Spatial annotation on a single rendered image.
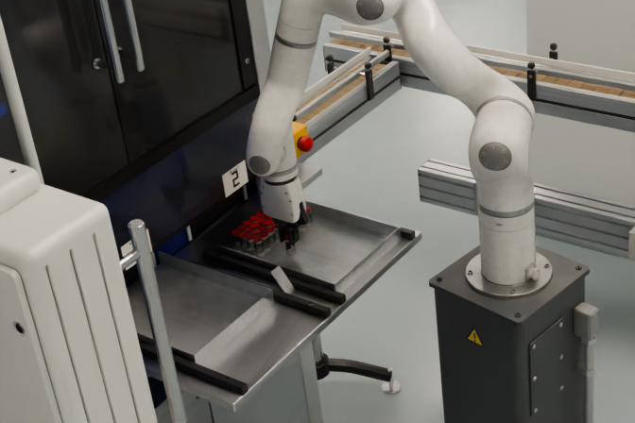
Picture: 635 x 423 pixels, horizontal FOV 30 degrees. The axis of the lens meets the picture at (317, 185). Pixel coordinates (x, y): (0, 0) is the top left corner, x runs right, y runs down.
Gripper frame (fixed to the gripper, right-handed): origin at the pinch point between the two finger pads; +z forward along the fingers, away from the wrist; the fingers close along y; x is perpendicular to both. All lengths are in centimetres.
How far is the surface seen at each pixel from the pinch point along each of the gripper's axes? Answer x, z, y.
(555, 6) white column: 154, 4, -11
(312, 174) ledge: 32.7, 5.8, -18.6
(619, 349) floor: 105, 94, 34
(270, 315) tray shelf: -21.4, 5.8, 10.7
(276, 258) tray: -3.2, 5.6, -2.1
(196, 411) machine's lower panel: -23, 43, -18
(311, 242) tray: 6.0, 5.6, 1.2
